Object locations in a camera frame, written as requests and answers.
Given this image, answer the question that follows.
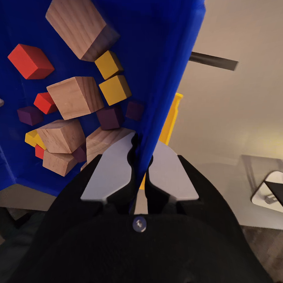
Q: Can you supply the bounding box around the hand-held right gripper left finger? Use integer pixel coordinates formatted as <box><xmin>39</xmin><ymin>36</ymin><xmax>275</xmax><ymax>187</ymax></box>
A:
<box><xmin>80</xmin><ymin>132</ymin><xmax>139</xmax><ymax>214</ymax></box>

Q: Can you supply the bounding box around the yellow plastic box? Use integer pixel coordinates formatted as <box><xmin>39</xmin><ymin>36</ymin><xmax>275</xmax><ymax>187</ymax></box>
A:
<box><xmin>139</xmin><ymin>93</ymin><xmax>184</xmax><ymax>191</ymax></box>

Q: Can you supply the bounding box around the black tape strip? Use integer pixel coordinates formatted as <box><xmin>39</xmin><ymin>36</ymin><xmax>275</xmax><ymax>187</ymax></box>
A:
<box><xmin>189</xmin><ymin>51</ymin><xmax>239</xmax><ymax>71</ymax></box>

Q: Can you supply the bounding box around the blue plastic box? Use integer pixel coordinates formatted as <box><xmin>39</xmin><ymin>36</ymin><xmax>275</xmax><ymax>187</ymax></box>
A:
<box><xmin>0</xmin><ymin>0</ymin><xmax>207</xmax><ymax>214</ymax></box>

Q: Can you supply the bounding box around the pile of wooden cubes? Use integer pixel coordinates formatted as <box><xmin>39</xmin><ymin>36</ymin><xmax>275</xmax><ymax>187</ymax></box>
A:
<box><xmin>0</xmin><ymin>0</ymin><xmax>145</xmax><ymax>177</ymax></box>

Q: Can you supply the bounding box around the white rounded device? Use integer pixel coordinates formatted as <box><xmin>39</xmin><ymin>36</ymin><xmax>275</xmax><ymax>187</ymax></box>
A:
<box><xmin>251</xmin><ymin>170</ymin><xmax>283</xmax><ymax>214</ymax></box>

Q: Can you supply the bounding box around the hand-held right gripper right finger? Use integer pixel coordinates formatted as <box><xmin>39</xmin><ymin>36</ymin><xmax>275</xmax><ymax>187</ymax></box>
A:
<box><xmin>144</xmin><ymin>141</ymin><xmax>199</xmax><ymax>214</ymax></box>

